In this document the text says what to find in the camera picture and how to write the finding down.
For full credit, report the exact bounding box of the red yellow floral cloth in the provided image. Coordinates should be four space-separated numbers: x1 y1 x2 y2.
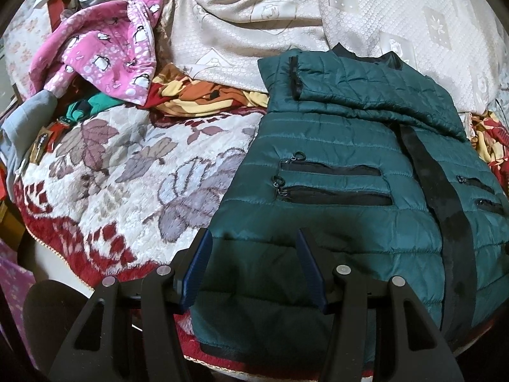
142 63 268 118

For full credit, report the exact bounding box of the teal green cloth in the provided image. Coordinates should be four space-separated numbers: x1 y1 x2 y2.
66 92 123 124

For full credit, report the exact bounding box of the red and cream leaf blanket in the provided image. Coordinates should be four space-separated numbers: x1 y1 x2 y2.
15 107 325 378

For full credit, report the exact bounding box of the pink penguin print garment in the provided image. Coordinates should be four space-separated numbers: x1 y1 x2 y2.
28 0 164 106

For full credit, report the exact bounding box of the grey cloth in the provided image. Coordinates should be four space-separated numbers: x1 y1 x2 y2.
1 90 58 202

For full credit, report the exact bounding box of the dark green quilted puffer jacket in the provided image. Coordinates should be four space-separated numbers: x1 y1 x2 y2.
191 46 508 361

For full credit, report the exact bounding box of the beige patterned quilt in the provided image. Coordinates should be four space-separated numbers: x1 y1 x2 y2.
155 0 508 114

